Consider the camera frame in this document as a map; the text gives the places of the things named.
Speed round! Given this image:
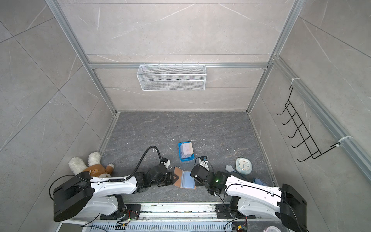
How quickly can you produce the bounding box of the tan leather card holder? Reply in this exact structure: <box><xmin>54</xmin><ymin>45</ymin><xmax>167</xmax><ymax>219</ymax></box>
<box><xmin>174</xmin><ymin>167</ymin><xmax>196</xmax><ymax>189</ymax></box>

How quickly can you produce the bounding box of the blue plastic card tray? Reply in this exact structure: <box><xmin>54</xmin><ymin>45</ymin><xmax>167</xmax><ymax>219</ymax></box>
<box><xmin>178</xmin><ymin>142</ymin><xmax>195</xmax><ymax>162</ymax></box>

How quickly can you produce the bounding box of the stack of white cards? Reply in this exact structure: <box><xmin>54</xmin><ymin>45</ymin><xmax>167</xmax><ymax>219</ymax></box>
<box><xmin>180</xmin><ymin>142</ymin><xmax>194</xmax><ymax>159</ymax></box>

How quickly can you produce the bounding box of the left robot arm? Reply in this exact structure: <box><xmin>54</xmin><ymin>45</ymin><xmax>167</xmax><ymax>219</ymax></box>
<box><xmin>50</xmin><ymin>163</ymin><xmax>179</xmax><ymax>222</ymax></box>

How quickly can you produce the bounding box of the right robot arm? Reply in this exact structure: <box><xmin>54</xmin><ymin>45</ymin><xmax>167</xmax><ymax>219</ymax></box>
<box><xmin>190</xmin><ymin>165</ymin><xmax>308</xmax><ymax>232</ymax></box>

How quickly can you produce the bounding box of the white round alarm clock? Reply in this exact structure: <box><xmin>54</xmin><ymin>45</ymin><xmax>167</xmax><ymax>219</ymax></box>
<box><xmin>235</xmin><ymin>157</ymin><xmax>253</xmax><ymax>175</ymax></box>

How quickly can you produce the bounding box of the blue cloth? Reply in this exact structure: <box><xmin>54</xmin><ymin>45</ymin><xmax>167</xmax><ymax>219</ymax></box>
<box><xmin>253</xmin><ymin>178</ymin><xmax>268</xmax><ymax>186</ymax></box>

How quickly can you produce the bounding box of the white teddy bear brown shirt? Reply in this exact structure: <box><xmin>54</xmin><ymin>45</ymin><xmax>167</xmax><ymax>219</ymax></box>
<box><xmin>68</xmin><ymin>152</ymin><xmax>115</xmax><ymax>178</ymax></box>

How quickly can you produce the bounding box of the white tablet device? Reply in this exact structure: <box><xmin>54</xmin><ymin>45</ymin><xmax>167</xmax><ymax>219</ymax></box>
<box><xmin>56</xmin><ymin>222</ymin><xmax>87</xmax><ymax>232</ymax></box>

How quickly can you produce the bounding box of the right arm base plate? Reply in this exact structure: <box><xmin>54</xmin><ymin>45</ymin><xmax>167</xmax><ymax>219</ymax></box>
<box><xmin>215</xmin><ymin>204</ymin><xmax>256</xmax><ymax>219</ymax></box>

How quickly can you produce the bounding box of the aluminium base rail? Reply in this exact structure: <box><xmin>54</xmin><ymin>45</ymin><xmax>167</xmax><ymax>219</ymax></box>
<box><xmin>56</xmin><ymin>202</ymin><xmax>298</xmax><ymax>222</ymax></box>

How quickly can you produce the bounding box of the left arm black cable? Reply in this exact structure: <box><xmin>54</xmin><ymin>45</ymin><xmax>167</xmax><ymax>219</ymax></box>
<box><xmin>124</xmin><ymin>145</ymin><xmax>163</xmax><ymax>180</ymax></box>

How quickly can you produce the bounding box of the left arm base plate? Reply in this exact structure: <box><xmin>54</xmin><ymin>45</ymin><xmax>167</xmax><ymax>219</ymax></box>
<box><xmin>100</xmin><ymin>204</ymin><xmax>142</xmax><ymax>220</ymax></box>

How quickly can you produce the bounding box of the white wire mesh basket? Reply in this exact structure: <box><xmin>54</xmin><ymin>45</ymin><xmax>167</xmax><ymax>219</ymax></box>
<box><xmin>137</xmin><ymin>64</ymin><xmax>207</xmax><ymax>91</ymax></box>

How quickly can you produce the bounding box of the black wire hook rack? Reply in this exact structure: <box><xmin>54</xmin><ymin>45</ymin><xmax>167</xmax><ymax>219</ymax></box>
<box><xmin>276</xmin><ymin>86</ymin><xmax>341</xmax><ymax>162</ymax></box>

